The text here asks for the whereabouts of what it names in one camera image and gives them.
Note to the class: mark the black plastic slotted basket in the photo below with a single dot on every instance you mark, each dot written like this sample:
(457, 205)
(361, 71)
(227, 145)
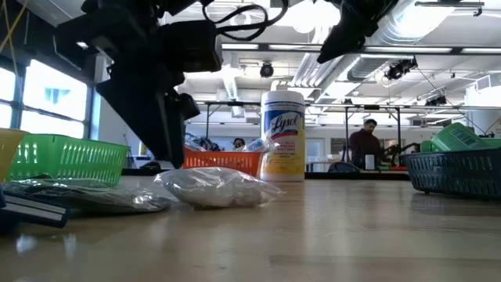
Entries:
(458, 172)

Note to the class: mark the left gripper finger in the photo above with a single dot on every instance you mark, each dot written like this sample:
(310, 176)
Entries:
(178, 133)
(145, 117)

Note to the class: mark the black overhead rig bar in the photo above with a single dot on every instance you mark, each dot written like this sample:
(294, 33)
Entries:
(266, 47)

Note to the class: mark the large bright window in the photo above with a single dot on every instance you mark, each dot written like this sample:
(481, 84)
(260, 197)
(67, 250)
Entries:
(55, 90)

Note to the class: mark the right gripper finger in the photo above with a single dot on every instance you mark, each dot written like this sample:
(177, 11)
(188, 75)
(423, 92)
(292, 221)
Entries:
(354, 39)
(336, 37)

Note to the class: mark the black background rig frame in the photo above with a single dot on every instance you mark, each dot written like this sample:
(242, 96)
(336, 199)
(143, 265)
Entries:
(207, 117)

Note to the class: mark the yellow plastic basket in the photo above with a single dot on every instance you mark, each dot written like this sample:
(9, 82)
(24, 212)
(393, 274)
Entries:
(8, 149)

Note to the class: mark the white cup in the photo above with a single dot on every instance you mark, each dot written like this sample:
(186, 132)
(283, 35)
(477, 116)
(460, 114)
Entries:
(370, 161)

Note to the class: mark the clear bag of cotton balls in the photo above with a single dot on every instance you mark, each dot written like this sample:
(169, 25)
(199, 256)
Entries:
(215, 188)

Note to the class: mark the person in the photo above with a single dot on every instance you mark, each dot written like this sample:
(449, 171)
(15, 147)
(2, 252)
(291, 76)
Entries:
(238, 143)
(364, 145)

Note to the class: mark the orange plastic basket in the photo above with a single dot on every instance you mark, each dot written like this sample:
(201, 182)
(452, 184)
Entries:
(219, 161)

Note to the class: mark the black background robot arm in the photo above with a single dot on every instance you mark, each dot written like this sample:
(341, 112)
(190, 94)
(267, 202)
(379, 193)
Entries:
(399, 150)

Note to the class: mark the small yellow canister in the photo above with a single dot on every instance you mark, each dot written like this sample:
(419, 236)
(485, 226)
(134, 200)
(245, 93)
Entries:
(141, 150)

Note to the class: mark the black ceiling camera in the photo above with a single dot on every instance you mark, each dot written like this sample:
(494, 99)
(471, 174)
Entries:
(399, 69)
(267, 69)
(436, 101)

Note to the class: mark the silver ventilation duct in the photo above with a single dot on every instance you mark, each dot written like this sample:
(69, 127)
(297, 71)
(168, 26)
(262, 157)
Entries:
(407, 23)

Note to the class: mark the Lysol wipes canister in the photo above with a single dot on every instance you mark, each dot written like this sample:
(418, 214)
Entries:
(282, 133)

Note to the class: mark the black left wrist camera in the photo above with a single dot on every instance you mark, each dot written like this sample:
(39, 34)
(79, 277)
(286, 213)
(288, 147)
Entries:
(192, 47)

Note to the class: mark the green plastic basket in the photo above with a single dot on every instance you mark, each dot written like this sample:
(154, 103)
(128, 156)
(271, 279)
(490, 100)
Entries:
(70, 156)

